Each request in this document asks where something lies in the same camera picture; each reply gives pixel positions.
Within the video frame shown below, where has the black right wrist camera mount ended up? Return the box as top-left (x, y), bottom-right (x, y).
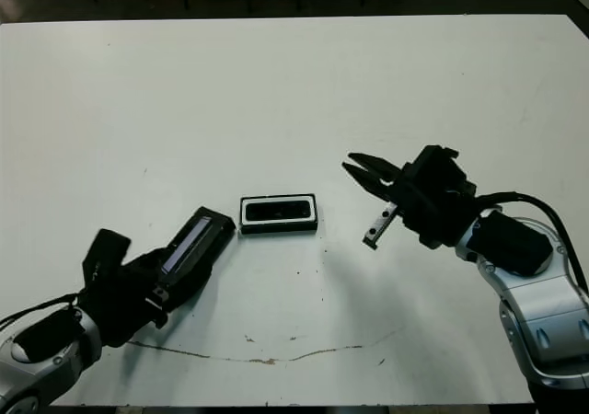
top-left (409, 144), bottom-right (478, 194)

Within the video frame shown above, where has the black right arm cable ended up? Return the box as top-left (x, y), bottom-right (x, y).
top-left (473, 191), bottom-right (589, 295)

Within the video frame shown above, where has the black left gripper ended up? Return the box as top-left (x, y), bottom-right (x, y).
top-left (77, 246), bottom-right (214, 349)

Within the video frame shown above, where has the black box lid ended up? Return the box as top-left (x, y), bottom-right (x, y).
top-left (158, 205), bottom-right (237, 314)

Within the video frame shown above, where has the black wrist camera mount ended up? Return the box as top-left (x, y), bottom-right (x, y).
top-left (409, 144), bottom-right (478, 194)
top-left (81, 228), bottom-right (133, 291)

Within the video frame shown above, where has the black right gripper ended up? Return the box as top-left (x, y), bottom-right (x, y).
top-left (342, 153), bottom-right (479, 251)

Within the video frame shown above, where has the black box with white insert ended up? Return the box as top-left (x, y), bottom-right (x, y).
top-left (238, 192), bottom-right (319, 236)

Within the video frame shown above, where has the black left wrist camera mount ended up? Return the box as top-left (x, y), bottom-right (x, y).
top-left (81, 228), bottom-right (133, 291)

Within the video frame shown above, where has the black camera with glossy face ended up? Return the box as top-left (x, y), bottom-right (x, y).
top-left (246, 201), bottom-right (313, 222)

